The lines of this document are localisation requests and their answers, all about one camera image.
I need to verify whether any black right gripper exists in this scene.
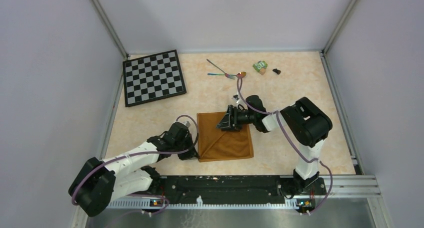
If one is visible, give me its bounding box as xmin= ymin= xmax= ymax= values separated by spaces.
xmin=216 ymin=104 xmax=257 ymax=132

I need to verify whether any brown cloth napkin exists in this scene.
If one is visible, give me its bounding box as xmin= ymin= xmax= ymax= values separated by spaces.
xmin=197 ymin=112 xmax=254 ymax=162

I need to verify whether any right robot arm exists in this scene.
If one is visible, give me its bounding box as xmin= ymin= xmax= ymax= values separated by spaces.
xmin=216 ymin=95 xmax=333 ymax=194

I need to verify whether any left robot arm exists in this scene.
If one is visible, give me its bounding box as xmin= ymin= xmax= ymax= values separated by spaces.
xmin=68 ymin=121 xmax=197 ymax=217

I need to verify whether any iridescent metal fork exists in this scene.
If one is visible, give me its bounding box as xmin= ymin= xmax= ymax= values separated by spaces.
xmin=206 ymin=59 xmax=236 ymax=80

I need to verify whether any iridescent metal spoon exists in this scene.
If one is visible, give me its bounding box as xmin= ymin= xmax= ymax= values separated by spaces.
xmin=207 ymin=71 xmax=247 ymax=79

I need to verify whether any green numbered wooden block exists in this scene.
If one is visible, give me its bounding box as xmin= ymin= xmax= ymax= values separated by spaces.
xmin=252 ymin=61 xmax=268 ymax=75

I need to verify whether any small black object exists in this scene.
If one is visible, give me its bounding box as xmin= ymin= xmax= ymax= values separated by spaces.
xmin=272 ymin=68 xmax=281 ymax=75

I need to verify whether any black white checkerboard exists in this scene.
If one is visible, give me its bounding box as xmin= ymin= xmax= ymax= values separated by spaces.
xmin=122 ymin=50 xmax=187 ymax=107

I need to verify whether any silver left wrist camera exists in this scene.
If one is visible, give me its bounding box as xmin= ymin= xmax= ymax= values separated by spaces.
xmin=182 ymin=121 xmax=191 ymax=128

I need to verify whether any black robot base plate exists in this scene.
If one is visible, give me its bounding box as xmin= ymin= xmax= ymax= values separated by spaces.
xmin=140 ymin=175 xmax=327 ymax=205

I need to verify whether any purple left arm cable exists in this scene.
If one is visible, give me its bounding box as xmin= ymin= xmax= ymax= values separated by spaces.
xmin=71 ymin=115 xmax=200 ymax=217

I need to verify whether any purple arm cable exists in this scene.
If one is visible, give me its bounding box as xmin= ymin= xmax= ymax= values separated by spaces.
xmin=233 ymin=77 xmax=334 ymax=216
xmin=71 ymin=115 xmax=200 ymax=217

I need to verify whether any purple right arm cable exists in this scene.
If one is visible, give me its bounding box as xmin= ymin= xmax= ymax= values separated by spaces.
xmin=233 ymin=77 xmax=334 ymax=216

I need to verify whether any aluminium frame rail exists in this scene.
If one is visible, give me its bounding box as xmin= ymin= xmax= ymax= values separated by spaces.
xmin=106 ymin=175 xmax=381 ymax=213

